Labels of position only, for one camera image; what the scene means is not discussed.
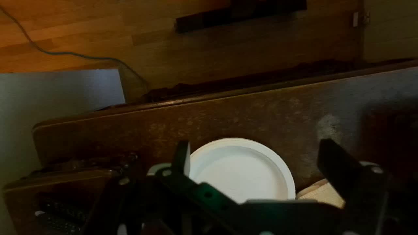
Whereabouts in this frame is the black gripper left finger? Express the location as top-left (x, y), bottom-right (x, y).
top-left (157, 140), bottom-right (240, 220)

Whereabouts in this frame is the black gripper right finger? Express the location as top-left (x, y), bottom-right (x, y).
top-left (315, 139), bottom-right (389, 235)

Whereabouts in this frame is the cream knitted towel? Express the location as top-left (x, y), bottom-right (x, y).
top-left (296, 178), bottom-right (346, 209)

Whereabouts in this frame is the large white plate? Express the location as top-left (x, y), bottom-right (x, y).
top-left (186, 137), bottom-right (297, 205)

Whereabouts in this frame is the dark wooden dresser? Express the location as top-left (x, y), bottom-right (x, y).
top-left (1, 58), bottom-right (418, 235)

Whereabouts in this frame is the dark wooden tray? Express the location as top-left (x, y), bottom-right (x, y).
top-left (1, 167), bottom-right (118, 235)

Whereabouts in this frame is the grey floor cable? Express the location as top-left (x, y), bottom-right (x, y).
top-left (0, 6), bottom-right (148, 86)

